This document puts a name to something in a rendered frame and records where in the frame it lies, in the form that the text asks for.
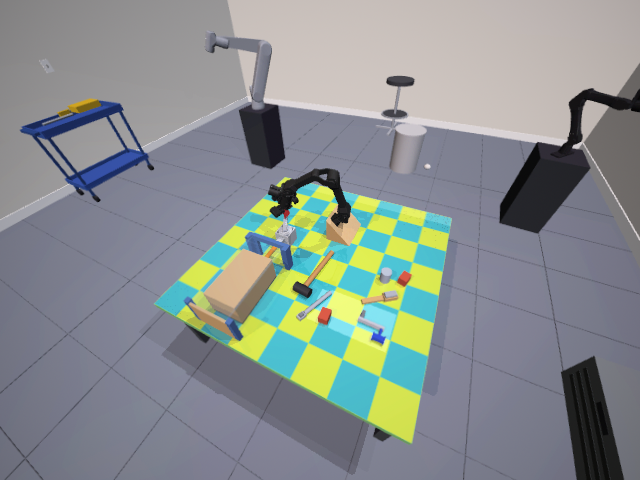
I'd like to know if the mallet with wooden handle and black head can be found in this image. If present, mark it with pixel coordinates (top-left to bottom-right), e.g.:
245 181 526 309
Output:
292 250 334 298

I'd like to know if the red box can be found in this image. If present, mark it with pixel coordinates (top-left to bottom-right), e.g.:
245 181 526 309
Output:
397 270 412 287
318 307 332 325

